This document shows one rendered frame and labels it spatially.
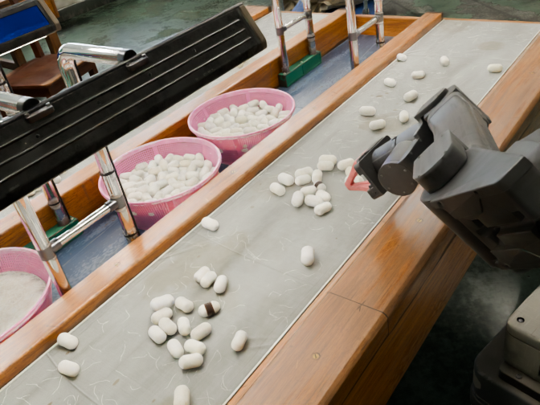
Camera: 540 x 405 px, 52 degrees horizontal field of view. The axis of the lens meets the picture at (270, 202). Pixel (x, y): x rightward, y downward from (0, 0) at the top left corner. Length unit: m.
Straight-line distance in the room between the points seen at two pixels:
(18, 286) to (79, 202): 0.26
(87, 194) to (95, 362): 0.51
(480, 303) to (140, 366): 1.28
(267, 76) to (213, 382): 1.08
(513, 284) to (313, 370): 1.31
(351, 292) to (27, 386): 0.48
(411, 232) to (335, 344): 0.25
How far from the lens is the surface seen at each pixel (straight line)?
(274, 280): 0.88
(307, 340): 0.75
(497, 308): 1.87
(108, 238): 1.21
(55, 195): 1.20
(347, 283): 0.82
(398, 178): 0.79
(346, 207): 1.01
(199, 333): 0.81
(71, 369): 0.84
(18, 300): 1.05
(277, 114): 1.39
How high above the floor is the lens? 1.33
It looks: 34 degrees down
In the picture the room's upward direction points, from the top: 11 degrees counter-clockwise
